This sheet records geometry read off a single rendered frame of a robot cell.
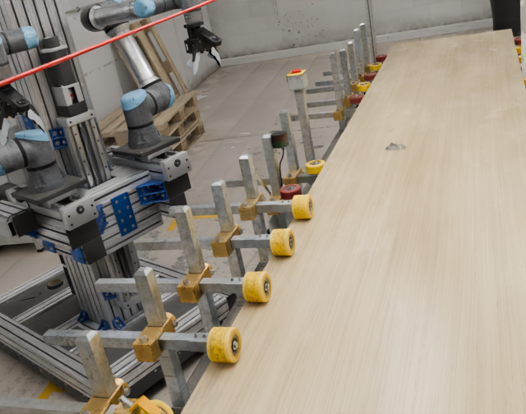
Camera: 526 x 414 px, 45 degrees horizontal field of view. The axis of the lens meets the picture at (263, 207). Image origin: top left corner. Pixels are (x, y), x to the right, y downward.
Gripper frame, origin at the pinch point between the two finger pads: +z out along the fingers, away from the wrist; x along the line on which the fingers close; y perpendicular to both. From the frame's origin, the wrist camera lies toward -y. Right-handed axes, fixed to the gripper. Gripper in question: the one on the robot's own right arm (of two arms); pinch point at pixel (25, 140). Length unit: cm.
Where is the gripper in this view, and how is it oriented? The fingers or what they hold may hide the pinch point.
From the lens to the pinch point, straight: 221.4
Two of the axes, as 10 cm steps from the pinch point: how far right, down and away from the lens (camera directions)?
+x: -6.6, 4.0, -6.3
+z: 1.8, 9.0, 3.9
